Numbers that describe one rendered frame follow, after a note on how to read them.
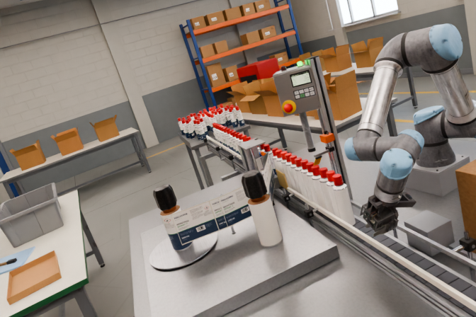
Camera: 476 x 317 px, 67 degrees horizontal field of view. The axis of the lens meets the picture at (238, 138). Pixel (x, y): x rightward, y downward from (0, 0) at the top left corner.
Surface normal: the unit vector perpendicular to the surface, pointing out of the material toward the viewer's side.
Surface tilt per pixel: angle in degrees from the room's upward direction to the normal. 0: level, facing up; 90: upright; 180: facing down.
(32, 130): 90
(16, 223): 95
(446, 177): 90
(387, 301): 0
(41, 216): 95
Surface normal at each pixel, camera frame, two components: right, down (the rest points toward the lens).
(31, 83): 0.43, 0.10
